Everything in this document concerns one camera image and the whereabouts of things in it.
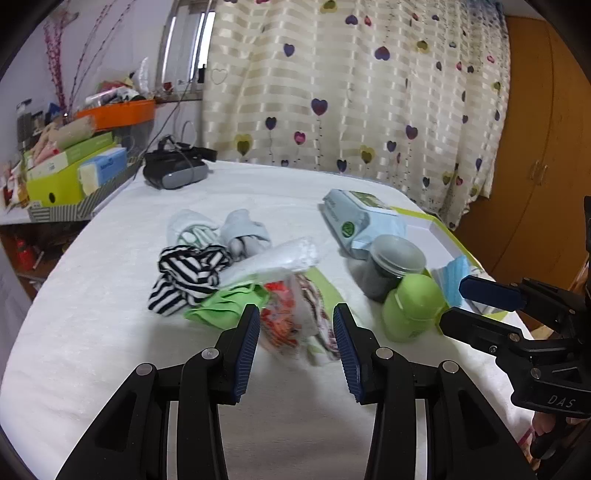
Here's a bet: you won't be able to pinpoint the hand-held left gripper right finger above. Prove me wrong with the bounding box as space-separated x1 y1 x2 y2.
332 303 539 480

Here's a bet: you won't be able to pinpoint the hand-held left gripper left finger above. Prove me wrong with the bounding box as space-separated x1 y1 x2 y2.
55 304 262 480

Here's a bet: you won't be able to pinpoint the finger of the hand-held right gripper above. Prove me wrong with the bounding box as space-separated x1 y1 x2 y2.
438 307 525 356
459 275 587 324

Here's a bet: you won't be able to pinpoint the green cloth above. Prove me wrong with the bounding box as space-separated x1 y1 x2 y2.
185 274 271 330

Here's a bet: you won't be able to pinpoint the grey sock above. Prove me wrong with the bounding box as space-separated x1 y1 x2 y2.
221 209 272 261

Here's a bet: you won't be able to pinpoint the person's right hand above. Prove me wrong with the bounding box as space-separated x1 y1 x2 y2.
531 410 591 439

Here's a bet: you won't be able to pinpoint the brown floral cloth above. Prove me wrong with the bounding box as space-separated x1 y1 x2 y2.
300 274 342 363

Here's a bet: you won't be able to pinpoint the blue face mask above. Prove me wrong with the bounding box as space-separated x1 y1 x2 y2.
431 256 483 296

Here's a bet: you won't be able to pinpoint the green plastic bottle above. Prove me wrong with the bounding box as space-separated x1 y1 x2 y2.
381 273 446 343

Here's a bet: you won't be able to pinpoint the white green tray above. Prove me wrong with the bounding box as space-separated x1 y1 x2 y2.
392 208 509 319

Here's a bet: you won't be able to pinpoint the black white striped sock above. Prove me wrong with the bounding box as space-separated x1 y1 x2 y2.
148 244 234 317

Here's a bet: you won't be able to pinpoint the clear plastic bag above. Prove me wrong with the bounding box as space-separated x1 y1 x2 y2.
219 236 321 291

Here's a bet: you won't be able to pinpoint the grey plastic jar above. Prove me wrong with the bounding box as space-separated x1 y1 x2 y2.
358 234 426 303

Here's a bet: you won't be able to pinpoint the wet wipes pack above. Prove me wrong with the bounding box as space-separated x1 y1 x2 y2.
322 188 407 259

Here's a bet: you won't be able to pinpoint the white blanket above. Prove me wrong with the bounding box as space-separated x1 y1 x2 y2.
0 159 536 480

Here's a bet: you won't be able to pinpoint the pale green white sock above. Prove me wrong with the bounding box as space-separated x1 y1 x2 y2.
166 209 222 247

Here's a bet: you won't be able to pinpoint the wooden wardrobe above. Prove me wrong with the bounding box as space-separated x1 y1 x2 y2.
455 14 591 328

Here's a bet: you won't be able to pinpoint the black grey headset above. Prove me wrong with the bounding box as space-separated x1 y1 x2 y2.
142 137 218 191

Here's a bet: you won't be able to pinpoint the striped storage tray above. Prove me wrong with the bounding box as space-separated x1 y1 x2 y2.
28 159 144 223

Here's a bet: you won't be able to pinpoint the blue tissue pack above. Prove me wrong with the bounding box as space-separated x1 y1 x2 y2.
78 148 129 195

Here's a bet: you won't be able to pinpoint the wooden shelf unit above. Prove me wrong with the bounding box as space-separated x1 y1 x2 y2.
0 203 93 296

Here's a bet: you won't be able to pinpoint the heart print curtain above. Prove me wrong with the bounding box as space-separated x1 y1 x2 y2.
198 0 511 232

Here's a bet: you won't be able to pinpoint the green file box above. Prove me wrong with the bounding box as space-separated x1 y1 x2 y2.
25 148 127 205

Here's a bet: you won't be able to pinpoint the green white flat box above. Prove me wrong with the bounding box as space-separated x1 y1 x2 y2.
25 131 115 181

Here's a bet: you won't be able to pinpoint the orange tray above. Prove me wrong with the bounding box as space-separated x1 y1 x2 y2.
74 98 157 131

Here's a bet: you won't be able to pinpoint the beige rolled bundle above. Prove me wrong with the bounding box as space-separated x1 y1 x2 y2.
48 115 95 146

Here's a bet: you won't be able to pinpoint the pink decorative branches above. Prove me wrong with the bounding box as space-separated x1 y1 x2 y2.
44 0 139 116

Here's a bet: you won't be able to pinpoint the black cable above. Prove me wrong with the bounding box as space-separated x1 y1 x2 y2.
157 83 197 155

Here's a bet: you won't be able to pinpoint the window frame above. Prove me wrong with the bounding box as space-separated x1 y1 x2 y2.
157 9 215 100

